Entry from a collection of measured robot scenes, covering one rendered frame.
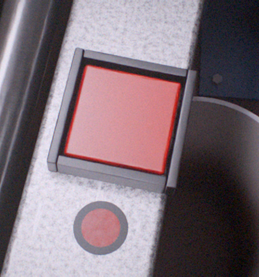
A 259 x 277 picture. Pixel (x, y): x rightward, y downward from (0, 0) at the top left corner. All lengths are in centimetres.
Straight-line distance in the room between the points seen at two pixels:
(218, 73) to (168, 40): 101
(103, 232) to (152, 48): 12
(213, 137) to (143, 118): 73
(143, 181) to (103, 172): 2
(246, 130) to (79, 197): 69
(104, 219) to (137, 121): 6
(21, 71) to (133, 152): 9
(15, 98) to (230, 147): 75
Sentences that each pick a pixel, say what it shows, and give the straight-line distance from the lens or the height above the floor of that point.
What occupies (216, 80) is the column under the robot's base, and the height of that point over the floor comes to 2.
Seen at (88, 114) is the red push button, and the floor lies 93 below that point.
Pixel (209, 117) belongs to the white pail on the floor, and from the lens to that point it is 109.
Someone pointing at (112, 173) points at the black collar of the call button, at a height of 93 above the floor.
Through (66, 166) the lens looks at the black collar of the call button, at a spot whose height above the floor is 93.
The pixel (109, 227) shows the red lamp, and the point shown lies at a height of 92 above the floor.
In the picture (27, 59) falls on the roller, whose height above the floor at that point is 92.
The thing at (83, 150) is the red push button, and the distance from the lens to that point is 42.
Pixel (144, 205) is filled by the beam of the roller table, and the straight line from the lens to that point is 42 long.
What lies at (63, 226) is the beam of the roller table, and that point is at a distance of 42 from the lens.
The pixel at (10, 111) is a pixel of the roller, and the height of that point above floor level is 92.
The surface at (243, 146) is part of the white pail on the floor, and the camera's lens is 113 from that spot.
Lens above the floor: 132
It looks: 69 degrees down
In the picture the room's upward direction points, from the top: 6 degrees clockwise
